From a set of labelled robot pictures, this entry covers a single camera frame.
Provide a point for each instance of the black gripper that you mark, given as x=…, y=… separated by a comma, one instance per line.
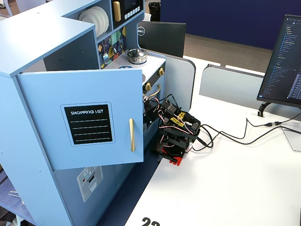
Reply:
x=148, y=107

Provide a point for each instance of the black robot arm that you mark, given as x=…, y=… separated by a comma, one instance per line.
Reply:
x=181, y=127

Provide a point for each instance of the red and black arm base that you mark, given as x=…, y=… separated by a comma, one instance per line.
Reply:
x=175, y=160

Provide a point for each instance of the blue cabinet door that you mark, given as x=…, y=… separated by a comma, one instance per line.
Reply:
x=70, y=89

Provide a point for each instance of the light blue toy kitchen cabinet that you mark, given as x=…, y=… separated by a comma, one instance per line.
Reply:
x=35, y=35

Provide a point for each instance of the gold stove knob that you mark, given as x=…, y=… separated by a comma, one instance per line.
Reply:
x=160, y=71
x=148, y=86

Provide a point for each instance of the gray rounded desk divider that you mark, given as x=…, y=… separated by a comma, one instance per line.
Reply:
x=228, y=87
x=178, y=82

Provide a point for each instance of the stainless steel toy pot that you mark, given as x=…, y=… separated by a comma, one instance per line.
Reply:
x=137, y=60

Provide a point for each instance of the steel pot lid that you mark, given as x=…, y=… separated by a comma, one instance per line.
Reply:
x=136, y=53

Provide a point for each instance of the black shopping list chalkboard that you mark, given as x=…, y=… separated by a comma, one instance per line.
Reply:
x=88, y=124

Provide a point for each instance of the metal toy spatula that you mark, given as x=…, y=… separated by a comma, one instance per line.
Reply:
x=105, y=58

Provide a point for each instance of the metal toy ladle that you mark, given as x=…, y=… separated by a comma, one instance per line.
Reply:
x=114, y=50

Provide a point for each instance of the black Dell monitor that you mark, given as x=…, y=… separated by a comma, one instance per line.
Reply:
x=164, y=38

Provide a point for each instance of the white plate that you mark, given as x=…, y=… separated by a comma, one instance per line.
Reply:
x=106, y=21
x=87, y=17
x=100, y=20

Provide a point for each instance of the black trash bin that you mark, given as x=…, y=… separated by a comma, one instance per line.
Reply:
x=154, y=10

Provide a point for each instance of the black toy microwave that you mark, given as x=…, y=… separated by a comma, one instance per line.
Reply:
x=131, y=10

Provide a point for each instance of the black monitor showing code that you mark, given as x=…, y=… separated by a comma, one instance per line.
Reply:
x=284, y=66

